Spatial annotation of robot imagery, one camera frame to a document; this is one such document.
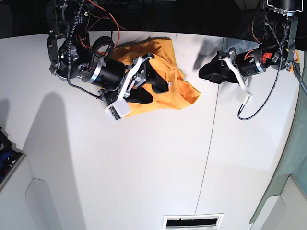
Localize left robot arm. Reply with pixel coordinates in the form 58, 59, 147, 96
199, 0, 304, 84

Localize grey green cloth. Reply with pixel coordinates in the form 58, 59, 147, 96
250, 86, 307, 230

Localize braided camera cable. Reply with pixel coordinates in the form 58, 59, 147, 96
67, 0, 101, 99
237, 0, 288, 120

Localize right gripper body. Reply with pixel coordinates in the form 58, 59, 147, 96
86, 54, 154, 105

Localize orange yellow t-shirt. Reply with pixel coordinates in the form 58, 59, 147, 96
112, 38, 201, 116

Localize white table vent grille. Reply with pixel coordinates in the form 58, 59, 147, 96
162, 213, 224, 230

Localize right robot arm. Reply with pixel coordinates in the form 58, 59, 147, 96
46, 0, 169, 105

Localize orange handled scissors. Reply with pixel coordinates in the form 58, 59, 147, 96
285, 48, 307, 95

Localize black blue items bin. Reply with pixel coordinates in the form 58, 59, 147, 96
0, 128, 23, 182

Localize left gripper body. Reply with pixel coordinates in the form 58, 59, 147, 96
229, 48, 266, 78

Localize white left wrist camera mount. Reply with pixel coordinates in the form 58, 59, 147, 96
222, 48, 253, 105

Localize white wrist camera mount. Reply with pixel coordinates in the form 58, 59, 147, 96
105, 56, 153, 124
222, 48, 253, 105

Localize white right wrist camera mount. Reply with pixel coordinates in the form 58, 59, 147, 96
105, 56, 153, 124

